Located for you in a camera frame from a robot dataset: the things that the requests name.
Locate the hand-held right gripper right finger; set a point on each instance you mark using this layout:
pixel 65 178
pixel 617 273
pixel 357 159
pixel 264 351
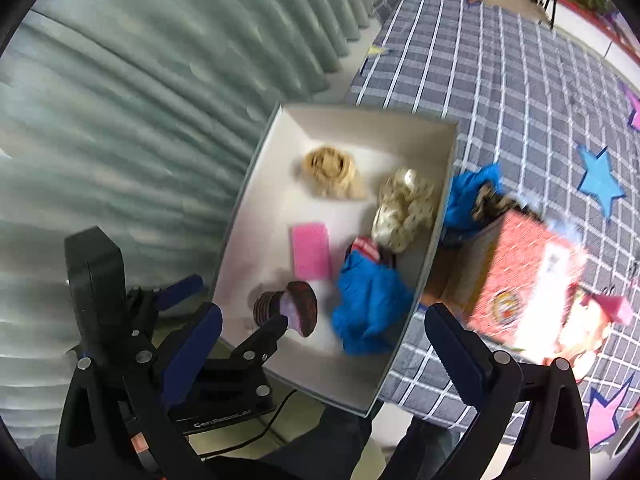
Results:
pixel 460 355

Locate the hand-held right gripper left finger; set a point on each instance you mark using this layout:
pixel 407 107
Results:
pixel 192 355

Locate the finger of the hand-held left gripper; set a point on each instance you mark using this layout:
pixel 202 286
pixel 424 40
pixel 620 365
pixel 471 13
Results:
pixel 180 290
pixel 265 340

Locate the light pink sponge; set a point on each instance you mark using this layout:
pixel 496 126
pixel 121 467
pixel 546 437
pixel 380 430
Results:
pixel 311 252

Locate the large blue scrunchie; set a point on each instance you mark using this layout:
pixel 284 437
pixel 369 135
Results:
pixel 370 305

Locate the pink knit sock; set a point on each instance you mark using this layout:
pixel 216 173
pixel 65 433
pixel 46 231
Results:
pixel 367 249

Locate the cream polka dot scrunchie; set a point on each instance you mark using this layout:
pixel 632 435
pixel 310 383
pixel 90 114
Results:
pixel 402 210

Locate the beige cloth scrunchie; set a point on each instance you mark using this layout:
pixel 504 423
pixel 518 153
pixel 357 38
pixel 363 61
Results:
pixel 332 170

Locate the white cardboard box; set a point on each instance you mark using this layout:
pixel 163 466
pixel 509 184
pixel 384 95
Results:
pixel 320 130

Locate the red patterned carton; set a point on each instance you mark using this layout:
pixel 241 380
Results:
pixel 525 280

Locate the peach print tissue pack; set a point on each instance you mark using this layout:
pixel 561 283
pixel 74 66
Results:
pixel 585 335

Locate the leopard print scrunchie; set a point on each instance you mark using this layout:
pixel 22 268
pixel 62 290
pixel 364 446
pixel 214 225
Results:
pixel 495 205

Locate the small blue scrunchie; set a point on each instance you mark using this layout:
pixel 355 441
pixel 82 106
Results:
pixel 467 200

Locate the grey green curtain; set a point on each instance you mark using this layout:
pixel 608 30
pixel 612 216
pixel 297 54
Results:
pixel 150 110

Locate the grey checked star blanket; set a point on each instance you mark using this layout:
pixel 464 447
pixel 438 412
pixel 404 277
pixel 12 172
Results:
pixel 500 85

